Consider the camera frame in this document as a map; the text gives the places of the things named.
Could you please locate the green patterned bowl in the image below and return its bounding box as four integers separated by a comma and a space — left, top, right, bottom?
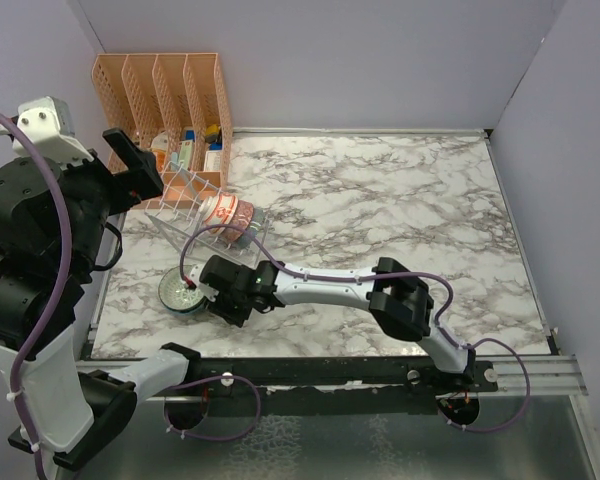
158, 267, 208, 314

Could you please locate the orange floral bowl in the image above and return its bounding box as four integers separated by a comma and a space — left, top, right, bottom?
198, 193, 239, 226

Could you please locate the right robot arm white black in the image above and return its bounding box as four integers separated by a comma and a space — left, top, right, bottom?
189, 255, 476, 393

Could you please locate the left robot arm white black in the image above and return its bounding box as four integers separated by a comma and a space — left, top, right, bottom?
0, 128, 201, 472

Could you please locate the green white box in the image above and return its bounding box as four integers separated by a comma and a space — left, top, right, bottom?
177, 140, 195, 170

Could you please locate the orange plastic desk organizer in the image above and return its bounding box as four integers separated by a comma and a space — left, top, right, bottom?
92, 53, 233, 187

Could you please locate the white label box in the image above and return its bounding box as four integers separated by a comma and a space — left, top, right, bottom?
204, 150, 223, 172

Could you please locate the white wire dish rack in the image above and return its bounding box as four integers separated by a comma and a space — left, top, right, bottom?
145, 161, 270, 267

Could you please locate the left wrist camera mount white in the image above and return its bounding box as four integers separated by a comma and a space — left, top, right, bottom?
9, 96, 96, 169

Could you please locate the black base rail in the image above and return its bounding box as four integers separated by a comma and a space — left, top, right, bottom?
185, 356, 498, 416

